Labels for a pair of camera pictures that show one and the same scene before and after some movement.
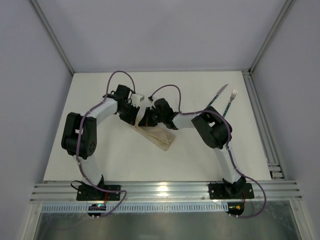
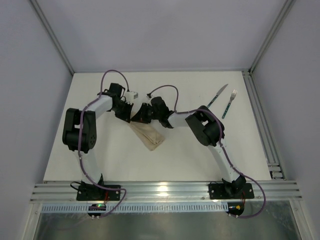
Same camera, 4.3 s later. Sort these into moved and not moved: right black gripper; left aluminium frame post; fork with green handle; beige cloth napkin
Moved: beige cloth napkin
Not moved: left aluminium frame post; right black gripper; fork with green handle
